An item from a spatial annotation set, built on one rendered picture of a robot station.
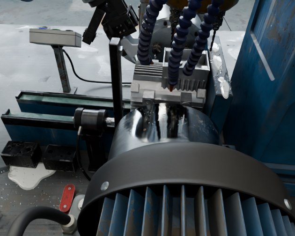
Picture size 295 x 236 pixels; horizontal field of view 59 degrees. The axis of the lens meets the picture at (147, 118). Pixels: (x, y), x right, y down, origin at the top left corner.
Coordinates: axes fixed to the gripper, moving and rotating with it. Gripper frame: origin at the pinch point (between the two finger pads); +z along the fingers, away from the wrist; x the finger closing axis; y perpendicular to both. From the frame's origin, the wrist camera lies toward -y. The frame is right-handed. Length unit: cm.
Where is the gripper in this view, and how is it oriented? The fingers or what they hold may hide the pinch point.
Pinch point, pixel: (131, 60)
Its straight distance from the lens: 80.4
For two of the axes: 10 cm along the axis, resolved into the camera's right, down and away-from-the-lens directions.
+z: 4.7, 6.7, 5.8
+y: 8.8, -2.9, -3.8
